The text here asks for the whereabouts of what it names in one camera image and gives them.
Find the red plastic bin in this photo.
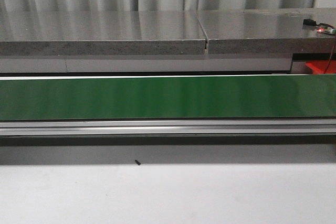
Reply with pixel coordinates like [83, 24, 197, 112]
[306, 60, 336, 74]

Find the black sensor module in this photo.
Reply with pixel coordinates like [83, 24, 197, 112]
[303, 19, 317, 26]

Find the grey stone slab left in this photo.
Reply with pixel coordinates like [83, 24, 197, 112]
[1, 11, 206, 56]

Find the grey stone slab right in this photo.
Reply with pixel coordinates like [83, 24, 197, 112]
[196, 8, 335, 54]

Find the green conveyor belt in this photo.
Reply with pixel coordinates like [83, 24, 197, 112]
[1, 74, 335, 121]

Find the green circuit board red LED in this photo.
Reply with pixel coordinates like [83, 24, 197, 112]
[317, 25, 335, 35]

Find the aluminium conveyor front rail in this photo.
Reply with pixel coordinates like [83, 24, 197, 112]
[1, 118, 335, 137]

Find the grey stone slab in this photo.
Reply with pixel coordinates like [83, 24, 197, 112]
[1, 11, 206, 56]
[196, 8, 335, 54]

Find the thin red wire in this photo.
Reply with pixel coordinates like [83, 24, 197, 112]
[324, 42, 336, 74]

